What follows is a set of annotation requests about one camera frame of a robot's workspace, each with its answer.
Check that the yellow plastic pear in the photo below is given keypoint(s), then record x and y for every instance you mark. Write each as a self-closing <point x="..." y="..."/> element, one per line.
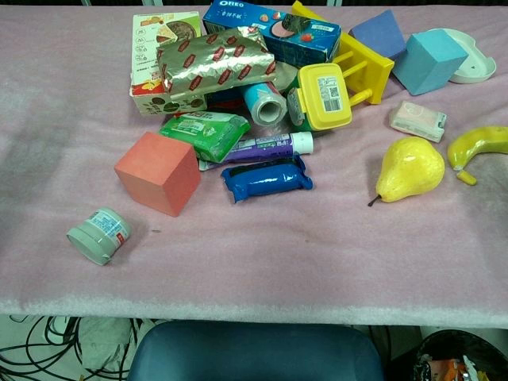
<point x="412" y="170"/>

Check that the blue snack wrapper pack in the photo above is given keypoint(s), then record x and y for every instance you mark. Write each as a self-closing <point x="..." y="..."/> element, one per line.
<point x="266" y="180"/>

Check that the purple toothpaste tube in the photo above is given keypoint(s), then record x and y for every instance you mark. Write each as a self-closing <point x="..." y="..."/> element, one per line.
<point x="270" y="147"/>

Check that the pink felt table cloth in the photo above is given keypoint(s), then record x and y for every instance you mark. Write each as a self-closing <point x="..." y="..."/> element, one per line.
<point x="278" y="246"/>

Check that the green wet wipes pack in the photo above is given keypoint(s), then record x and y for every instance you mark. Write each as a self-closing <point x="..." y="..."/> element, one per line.
<point x="206" y="131"/>

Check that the blue plastic film roll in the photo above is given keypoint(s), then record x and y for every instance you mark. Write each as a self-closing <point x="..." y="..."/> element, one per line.
<point x="264" y="104"/>

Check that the red foam cube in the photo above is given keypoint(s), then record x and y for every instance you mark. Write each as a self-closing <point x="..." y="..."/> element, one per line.
<point x="158" y="172"/>

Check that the yellow lidded plastic container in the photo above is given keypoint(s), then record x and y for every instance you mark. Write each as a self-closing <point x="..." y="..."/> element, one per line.
<point x="323" y="97"/>

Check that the gold foil snack bag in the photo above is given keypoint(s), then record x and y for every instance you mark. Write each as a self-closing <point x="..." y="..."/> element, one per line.
<point x="214" y="61"/>

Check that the pale green cream jar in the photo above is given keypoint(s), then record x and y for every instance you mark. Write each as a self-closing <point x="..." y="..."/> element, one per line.
<point x="99" y="235"/>

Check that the blue chair back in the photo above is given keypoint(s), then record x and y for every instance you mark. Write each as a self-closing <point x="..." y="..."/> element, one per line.
<point x="254" y="353"/>

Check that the blue Oreo cookie box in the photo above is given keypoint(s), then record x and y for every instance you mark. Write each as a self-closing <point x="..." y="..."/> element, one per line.
<point x="278" y="29"/>

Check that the yellow plastic toy stool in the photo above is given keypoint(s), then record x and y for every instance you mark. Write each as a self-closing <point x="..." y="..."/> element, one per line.
<point x="363" y="59"/>

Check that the pink tissue packet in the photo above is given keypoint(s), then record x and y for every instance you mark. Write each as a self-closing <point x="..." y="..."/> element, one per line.
<point x="418" y="120"/>

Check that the white cardboard food box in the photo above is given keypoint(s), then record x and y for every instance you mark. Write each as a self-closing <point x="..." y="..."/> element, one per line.
<point x="148" y="39"/>

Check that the purple foam block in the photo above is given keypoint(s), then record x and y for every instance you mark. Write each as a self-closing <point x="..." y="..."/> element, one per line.
<point x="379" y="33"/>

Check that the light blue foam block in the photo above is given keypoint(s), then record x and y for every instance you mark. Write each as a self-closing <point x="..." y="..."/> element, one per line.
<point x="426" y="61"/>

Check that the yellow plastic banana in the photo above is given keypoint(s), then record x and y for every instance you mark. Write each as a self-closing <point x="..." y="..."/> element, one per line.
<point x="476" y="145"/>

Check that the white plastic dish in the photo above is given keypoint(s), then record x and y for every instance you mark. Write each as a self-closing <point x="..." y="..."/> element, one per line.
<point x="474" y="65"/>

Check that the black trash bin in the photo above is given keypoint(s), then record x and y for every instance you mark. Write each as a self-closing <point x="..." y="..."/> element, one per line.
<point x="460" y="357"/>

